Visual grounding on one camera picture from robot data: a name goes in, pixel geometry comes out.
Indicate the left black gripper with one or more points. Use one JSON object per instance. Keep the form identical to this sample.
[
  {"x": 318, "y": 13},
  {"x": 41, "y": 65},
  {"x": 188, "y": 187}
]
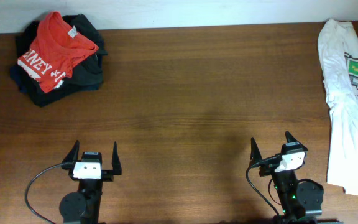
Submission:
[{"x": 108, "y": 173}]

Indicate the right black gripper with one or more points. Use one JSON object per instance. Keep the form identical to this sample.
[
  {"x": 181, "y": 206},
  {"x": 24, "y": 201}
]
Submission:
[{"x": 255, "y": 155}]

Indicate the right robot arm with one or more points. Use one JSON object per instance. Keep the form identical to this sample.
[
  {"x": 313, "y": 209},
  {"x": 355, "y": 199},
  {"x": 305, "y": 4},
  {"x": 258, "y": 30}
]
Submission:
[{"x": 300, "y": 199}]

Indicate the red printed t-shirt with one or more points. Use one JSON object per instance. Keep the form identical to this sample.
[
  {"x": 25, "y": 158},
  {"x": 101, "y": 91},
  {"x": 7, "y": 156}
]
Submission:
[{"x": 56, "y": 50}]

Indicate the white robot print t-shirt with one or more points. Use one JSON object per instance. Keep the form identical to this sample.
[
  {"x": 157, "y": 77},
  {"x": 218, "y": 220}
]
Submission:
[{"x": 338, "y": 56}]

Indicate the black folded garment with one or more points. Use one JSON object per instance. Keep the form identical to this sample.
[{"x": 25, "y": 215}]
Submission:
[{"x": 88, "y": 75}]

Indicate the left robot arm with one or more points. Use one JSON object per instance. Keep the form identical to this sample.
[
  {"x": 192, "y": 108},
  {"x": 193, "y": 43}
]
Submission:
[{"x": 83, "y": 205}]

